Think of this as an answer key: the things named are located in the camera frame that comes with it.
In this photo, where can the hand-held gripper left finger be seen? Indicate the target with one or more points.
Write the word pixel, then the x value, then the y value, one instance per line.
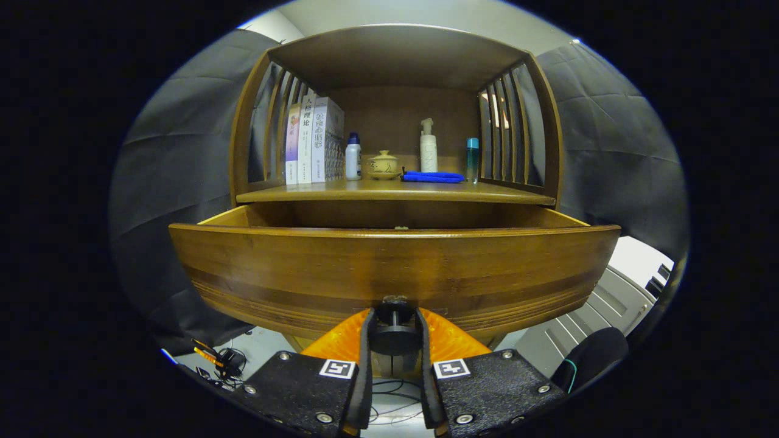
pixel 364 377

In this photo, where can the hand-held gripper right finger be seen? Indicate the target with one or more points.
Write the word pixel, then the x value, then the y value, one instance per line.
pixel 426 383

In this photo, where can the black drawer knob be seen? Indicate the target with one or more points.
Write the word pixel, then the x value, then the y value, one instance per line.
pixel 394 337

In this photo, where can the curved wooden drawer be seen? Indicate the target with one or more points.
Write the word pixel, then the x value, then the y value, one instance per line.
pixel 304 267

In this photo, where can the wooden countertop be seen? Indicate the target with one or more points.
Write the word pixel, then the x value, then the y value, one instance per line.
pixel 395 190

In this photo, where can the white side cabinet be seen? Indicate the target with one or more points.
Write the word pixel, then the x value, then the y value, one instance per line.
pixel 608 304

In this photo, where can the brown wooden cabinet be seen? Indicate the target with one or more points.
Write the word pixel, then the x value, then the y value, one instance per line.
pixel 395 61

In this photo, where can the black power adapter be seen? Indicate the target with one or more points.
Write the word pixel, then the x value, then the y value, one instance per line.
pixel 233 362

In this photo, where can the orange and black tool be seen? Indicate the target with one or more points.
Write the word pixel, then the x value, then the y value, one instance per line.
pixel 207 356

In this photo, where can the black object with teal stripe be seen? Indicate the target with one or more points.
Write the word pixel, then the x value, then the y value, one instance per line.
pixel 596 356

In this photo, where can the blue cloth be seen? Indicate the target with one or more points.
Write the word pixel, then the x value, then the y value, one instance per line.
pixel 432 177

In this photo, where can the yellow lidded tea cup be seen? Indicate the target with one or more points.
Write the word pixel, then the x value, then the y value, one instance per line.
pixel 383 165

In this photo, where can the white bottle with blue cap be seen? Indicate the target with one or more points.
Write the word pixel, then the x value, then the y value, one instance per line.
pixel 353 161

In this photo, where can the clear bottle with teal cap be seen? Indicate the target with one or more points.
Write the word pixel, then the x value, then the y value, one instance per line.
pixel 473 161

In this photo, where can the white pump bottle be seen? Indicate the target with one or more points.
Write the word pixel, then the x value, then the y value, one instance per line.
pixel 428 152

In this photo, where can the plain white book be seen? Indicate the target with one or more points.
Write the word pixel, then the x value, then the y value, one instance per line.
pixel 305 146

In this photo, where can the white patterned book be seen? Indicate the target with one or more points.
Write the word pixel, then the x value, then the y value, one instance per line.
pixel 325 140

